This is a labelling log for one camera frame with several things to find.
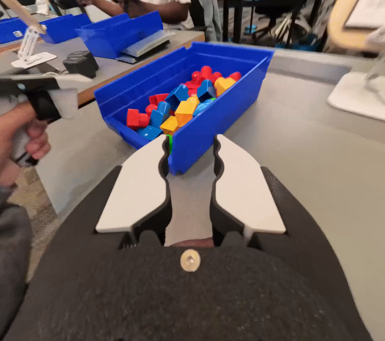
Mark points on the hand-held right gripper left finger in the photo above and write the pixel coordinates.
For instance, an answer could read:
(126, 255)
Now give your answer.
(135, 193)

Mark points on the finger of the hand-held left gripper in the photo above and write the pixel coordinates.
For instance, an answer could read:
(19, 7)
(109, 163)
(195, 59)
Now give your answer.
(75, 81)

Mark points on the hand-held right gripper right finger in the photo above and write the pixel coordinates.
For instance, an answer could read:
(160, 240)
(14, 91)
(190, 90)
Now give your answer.
(246, 193)

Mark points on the blue plastic bin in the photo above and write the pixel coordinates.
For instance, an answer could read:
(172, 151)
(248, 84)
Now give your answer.
(66, 28)
(120, 34)
(210, 124)
(9, 31)

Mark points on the pile of mixed toy blocks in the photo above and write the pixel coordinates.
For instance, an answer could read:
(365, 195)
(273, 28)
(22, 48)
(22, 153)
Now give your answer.
(183, 111)

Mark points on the grey desk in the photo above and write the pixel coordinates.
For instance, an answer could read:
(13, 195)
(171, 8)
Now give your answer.
(300, 151)

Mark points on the person's left hand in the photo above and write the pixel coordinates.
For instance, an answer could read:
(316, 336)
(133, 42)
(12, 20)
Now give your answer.
(15, 130)

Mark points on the person's right hand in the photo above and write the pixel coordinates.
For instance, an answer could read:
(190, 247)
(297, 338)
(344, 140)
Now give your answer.
(192, 243)

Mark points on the black boxy device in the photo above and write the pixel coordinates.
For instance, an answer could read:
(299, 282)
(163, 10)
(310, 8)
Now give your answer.
(85, 54)
(81, 70)

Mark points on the wood-edged grey table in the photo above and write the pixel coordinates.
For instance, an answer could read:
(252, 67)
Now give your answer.
(120, 70)

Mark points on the black white striped bag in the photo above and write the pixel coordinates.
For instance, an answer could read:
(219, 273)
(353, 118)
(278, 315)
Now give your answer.
(288, 28)

